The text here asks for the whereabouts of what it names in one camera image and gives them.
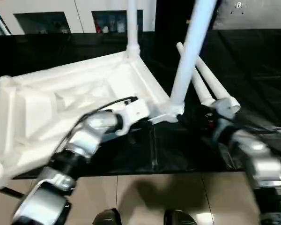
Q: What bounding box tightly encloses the grey cushion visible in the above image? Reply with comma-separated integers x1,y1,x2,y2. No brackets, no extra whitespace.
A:
213,0,281,30

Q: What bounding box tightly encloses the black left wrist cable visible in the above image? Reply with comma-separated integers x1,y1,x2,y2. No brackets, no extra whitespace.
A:
53,96,138,153

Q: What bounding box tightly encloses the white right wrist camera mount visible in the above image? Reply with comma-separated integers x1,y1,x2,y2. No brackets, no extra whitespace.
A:
212,97,236,141

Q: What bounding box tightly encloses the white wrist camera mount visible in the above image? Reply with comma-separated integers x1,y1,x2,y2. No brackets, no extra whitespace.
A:
212,97,236,141
117,98,152,136

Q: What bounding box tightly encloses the black box with gold label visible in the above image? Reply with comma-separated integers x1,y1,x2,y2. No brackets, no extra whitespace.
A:
154,0,223,31

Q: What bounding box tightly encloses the white glass-door cabinet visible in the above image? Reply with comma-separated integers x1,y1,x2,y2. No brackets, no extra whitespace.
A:
0,0,155,36

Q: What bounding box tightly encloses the black work mat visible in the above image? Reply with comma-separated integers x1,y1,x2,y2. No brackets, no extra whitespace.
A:
0,29,281,180

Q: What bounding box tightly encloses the dark right robot foot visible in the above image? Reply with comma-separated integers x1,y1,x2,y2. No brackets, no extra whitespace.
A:
163,210,197,225

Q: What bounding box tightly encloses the white plastic table top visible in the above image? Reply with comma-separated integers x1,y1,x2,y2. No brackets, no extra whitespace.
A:
0,50,185,188

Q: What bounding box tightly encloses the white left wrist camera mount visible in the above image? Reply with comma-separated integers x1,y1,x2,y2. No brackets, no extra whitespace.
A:
117,98,152,136

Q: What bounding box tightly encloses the white pipe with blue band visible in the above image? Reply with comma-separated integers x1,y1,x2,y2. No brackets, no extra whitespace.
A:
0,2,11,36

